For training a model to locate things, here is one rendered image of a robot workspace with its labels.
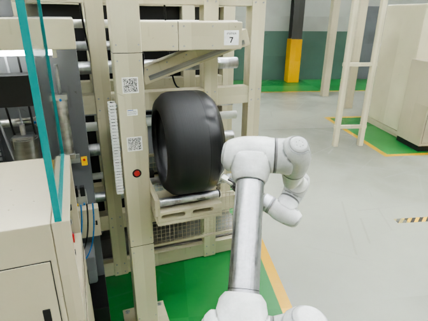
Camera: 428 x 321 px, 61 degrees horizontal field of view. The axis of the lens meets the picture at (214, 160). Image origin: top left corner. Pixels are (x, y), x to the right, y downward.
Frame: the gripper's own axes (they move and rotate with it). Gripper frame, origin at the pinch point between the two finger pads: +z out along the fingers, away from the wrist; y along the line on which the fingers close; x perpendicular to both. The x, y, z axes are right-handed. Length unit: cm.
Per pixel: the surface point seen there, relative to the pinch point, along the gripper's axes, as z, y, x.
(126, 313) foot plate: 20, 104, -56
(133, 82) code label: 57, -35, -6
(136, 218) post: 32, 28, -33
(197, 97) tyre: 32.1, -27.6, 14.1
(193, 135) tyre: 21.7, -23.2, -5.4
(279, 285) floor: -59, 100, 18
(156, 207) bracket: 23.0, 12.4, -28.5
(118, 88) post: 61, -33, -12
